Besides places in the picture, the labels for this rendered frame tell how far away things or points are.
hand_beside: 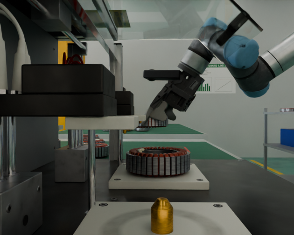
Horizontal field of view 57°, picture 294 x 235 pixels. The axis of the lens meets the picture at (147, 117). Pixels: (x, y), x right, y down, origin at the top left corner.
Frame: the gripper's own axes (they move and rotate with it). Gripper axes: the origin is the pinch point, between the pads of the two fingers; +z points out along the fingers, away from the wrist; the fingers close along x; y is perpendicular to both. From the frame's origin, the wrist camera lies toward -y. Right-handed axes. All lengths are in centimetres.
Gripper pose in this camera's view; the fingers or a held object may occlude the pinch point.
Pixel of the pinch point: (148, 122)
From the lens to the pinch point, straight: 83.2
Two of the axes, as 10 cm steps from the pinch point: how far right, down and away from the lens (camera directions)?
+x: 3.4, -0.1, 9.4
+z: -5.2, 8.3, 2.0
